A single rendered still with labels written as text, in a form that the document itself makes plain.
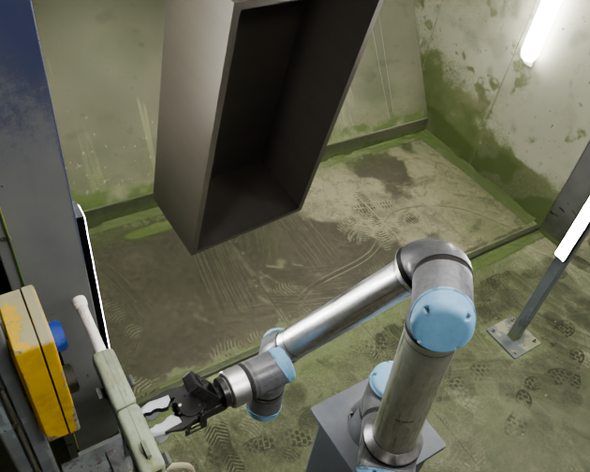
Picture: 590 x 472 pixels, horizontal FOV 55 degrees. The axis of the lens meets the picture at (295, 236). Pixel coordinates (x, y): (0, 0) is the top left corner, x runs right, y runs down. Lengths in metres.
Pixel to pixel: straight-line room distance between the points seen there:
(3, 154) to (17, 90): 0.15
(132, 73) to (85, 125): 0.37
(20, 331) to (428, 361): 0.73
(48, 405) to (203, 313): 1.86
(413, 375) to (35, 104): 0.93
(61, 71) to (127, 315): 1.26
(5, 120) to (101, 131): 1.93
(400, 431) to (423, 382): 0.21
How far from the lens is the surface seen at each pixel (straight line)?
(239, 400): 1.32
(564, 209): 3.69
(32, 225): 1.42
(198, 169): 2.09
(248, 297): 2.86
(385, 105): 4.00
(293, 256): 3.08
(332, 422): 1.84
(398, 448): 1.47
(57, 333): 0.94
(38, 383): 0.94
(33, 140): 1.29
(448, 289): 1.07
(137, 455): 1.21
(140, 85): 3.23
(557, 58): 3.53
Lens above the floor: 2.23
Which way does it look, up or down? 43 degrees down
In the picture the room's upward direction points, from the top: 9 degrees clockwise
